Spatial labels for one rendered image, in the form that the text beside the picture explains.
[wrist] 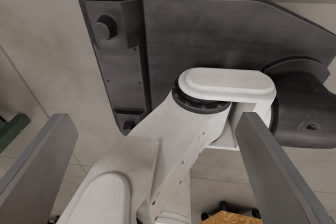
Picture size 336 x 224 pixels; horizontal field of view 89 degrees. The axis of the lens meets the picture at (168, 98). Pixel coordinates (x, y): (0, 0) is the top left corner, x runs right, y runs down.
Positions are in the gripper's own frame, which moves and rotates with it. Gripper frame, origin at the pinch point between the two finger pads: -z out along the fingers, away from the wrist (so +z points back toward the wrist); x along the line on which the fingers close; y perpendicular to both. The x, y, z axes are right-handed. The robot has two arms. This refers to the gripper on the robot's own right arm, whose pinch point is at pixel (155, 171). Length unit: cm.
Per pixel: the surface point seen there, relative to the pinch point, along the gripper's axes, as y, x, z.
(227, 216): 158, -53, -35
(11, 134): 70, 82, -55
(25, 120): 70, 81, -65
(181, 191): 102, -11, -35
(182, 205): 102, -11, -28
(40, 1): 7, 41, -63
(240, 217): 161, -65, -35
